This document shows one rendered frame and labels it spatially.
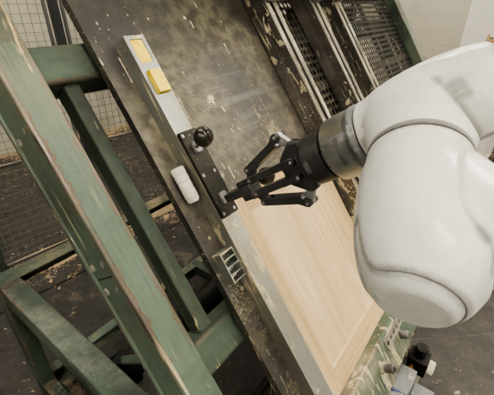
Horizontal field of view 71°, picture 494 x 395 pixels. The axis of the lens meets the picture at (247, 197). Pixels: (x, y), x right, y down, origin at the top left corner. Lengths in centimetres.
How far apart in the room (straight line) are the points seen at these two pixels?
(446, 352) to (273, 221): 175
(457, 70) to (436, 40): 598
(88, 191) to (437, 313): 50
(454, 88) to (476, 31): 443
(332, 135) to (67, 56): 56
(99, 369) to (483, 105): 113
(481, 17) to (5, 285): 470
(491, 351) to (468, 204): 229
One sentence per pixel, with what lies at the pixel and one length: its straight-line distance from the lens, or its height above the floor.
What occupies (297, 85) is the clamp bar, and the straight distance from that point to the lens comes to 112.
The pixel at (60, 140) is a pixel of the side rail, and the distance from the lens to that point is 63.
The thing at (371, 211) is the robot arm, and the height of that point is 158.
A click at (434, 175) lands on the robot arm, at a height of 161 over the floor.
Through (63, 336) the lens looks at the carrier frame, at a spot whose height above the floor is 79.
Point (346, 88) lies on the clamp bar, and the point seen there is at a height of 146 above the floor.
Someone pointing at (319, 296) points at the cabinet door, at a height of 106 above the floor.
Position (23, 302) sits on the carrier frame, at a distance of 154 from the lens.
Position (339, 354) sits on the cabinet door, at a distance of 101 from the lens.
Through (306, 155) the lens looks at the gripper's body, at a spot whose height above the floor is 155.
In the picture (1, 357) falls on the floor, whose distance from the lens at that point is 255.
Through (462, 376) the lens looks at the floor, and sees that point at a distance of 237.
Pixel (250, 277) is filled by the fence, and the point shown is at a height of 122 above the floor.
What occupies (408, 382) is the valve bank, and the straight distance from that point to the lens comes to 128.
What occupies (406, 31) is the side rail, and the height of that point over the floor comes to 160.
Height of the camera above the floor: 173
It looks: 29 degrees down
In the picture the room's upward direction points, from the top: straight up
